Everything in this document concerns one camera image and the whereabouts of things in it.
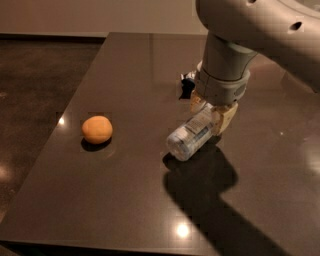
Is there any orange fruit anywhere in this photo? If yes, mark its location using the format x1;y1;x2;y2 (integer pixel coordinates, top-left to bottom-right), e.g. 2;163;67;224
82;116;113;144

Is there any crumpled blue white chip bag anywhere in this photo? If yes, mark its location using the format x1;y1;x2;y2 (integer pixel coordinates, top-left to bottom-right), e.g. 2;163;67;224
180;71;196;99

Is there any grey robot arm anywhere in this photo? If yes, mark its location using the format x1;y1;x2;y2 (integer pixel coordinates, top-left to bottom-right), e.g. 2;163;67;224
191;0;320;135

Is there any clear blue-labelled plastic bottle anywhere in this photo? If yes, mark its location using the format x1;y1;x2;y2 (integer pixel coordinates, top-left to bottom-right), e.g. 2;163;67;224
166;104;214;161

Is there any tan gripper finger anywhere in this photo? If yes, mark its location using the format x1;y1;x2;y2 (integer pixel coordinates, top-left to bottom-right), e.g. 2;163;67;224
190;90;207;113
211;102;238;136

